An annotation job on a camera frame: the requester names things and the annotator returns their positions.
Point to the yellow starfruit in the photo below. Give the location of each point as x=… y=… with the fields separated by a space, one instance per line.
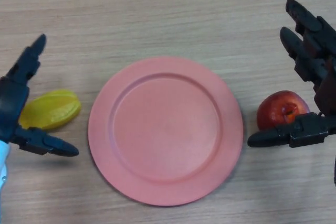
x=52 y=108

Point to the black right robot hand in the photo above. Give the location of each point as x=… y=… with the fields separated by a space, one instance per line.
x=325 y=61

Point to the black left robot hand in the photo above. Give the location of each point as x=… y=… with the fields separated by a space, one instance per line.
x=11 y=103

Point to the red apple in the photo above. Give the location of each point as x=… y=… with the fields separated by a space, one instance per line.
x=273 y=108

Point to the pink round plate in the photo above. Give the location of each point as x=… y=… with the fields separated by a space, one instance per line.
x=165 y=129

